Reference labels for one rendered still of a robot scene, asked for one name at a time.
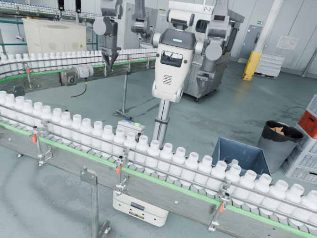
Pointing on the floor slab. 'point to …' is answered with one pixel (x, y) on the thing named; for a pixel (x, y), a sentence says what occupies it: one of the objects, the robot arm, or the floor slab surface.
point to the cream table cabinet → (54, 37)
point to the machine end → (205, 17)
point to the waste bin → (278, 143)
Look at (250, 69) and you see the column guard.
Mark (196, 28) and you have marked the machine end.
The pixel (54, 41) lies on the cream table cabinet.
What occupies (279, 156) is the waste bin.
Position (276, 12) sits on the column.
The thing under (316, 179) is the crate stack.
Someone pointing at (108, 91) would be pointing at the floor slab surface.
